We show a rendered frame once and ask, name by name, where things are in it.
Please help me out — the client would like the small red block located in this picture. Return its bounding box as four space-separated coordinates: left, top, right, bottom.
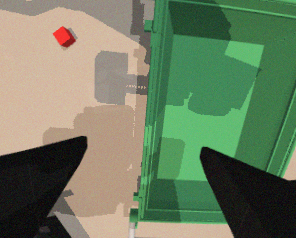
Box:
53 26 76 48

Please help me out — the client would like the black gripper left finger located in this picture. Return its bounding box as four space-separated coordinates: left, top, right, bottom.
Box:
0 136 88 238

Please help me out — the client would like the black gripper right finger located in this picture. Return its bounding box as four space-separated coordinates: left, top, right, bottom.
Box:
200 147 296 238

